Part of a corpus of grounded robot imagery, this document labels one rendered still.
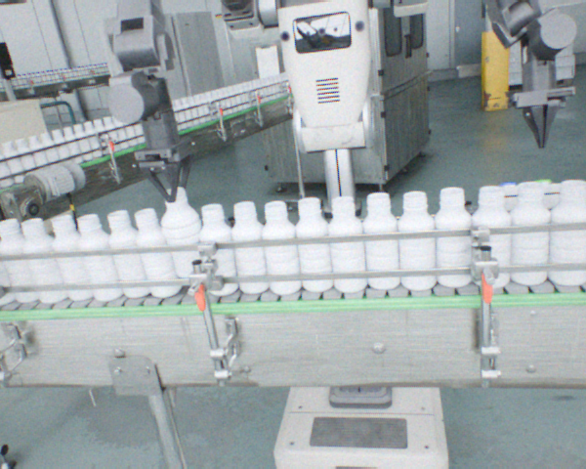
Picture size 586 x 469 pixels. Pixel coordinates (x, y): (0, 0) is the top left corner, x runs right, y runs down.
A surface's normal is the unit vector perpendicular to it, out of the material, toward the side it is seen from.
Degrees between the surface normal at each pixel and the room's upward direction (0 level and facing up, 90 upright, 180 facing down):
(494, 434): 0
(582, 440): 0
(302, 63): 90
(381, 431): 0
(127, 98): 90
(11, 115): 90
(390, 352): 90
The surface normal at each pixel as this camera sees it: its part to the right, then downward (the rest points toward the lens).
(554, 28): -0.11, 0.03
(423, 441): -0.13, -0.92
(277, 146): -0.46, 0.38
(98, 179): 0.88, 0.07
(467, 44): -0.16, 0.38
